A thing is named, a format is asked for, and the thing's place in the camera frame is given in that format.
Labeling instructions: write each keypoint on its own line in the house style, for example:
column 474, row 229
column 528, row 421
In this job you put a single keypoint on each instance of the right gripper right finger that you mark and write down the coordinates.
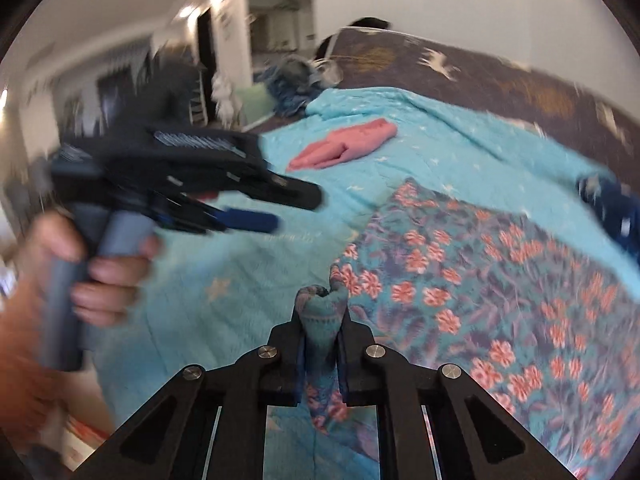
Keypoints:
column 435, row 424

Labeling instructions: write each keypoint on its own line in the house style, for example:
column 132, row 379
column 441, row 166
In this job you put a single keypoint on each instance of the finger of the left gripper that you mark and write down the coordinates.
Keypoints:
column 260, row 183
column 231, row 219

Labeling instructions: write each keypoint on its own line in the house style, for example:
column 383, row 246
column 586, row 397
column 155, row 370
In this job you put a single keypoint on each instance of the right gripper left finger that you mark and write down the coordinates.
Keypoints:
column 207, row 424

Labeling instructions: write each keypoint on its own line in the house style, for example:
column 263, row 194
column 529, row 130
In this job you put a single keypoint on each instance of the floral teal garment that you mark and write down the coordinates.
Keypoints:
column 548, row 332

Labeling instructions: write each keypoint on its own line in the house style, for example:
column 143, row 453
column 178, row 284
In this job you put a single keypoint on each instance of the pile of blue clothes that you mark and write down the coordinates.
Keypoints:
column 294, row 82

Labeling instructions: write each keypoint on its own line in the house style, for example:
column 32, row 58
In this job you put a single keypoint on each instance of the light blue star blanket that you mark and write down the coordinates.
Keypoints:
column 213, row 298

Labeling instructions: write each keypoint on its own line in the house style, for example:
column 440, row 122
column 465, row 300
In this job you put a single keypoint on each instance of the green pillow far side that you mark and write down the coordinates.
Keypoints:
column 256, row 105

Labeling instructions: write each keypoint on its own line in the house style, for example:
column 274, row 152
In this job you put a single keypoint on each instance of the folded pink garment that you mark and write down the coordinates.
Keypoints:
column 344, row 145

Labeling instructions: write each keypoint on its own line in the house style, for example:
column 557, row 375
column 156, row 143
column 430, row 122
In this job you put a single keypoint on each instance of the white cat figurine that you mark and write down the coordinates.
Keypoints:
column 226, row 107

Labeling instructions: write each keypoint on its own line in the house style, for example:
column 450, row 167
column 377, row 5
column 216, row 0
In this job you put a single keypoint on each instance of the dark deer-pattern mattress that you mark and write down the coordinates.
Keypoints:
column 534, row 100

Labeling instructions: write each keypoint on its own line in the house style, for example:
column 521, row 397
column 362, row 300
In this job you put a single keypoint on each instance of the navy star garment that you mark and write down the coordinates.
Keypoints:
column 617, row 209

